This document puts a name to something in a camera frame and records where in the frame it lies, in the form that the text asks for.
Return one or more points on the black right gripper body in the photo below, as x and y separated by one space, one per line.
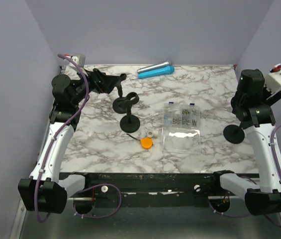
266 94

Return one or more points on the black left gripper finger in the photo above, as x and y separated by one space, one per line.
97 75
109 82

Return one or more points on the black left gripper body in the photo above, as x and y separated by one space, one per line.
93 84

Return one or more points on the black fork clip mic stand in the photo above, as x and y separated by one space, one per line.
119 97

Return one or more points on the black ring clip mic stand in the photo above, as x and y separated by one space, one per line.
129 123

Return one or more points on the black shock mount mic stand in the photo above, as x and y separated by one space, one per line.
234 133

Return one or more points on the blue microphone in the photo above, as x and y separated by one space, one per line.
161 71

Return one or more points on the silver microphone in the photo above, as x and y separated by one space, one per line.
154 67

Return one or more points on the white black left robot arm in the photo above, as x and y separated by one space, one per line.
55 139

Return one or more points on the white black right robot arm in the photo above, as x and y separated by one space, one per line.
251 105

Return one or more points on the white plastic fitting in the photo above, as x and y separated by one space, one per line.
155 133

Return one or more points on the clear plastic screw box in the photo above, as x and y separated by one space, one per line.
181 128

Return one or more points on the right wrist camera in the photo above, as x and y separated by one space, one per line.
275 75

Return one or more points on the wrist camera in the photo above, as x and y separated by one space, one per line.
79 59
275 75

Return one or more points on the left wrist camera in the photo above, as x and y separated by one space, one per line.
79 59

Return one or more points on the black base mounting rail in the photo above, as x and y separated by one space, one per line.
133 190

